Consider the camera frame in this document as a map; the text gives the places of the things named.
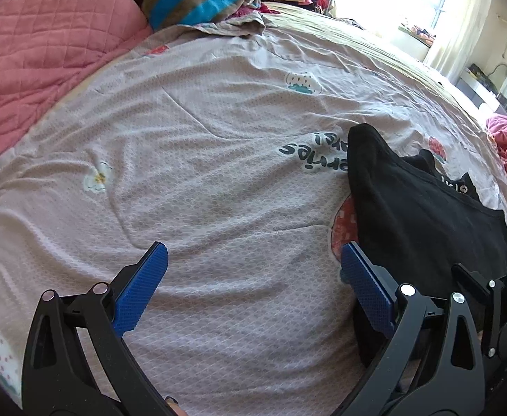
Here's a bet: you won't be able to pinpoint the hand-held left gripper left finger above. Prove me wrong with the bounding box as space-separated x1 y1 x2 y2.
21 241 169 416

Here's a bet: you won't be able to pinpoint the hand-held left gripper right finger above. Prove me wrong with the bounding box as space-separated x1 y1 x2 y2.
335 242 487 416

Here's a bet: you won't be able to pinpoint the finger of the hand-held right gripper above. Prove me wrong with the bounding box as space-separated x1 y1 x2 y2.
452 263 493 331
484 270 507 359

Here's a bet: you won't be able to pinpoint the black garment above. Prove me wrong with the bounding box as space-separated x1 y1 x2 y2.
346 123 507 310

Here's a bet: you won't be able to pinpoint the printed lilac bed sheet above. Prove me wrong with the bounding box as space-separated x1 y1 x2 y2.
0 10 507 416

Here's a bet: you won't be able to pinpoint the cluttered white desk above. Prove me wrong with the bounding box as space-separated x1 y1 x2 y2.
458 63 507 119

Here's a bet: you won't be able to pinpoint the beige bed cover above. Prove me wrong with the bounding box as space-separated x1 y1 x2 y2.
260 1 490 133

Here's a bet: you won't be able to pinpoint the colourful small ornaments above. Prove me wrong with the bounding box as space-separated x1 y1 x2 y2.
397 24 437 47

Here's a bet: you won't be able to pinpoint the cream curtain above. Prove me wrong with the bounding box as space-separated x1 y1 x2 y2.
423 0 497 75

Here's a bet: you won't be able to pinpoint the pink quilted blanket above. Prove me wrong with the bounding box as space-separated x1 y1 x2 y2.
0 0 155 175

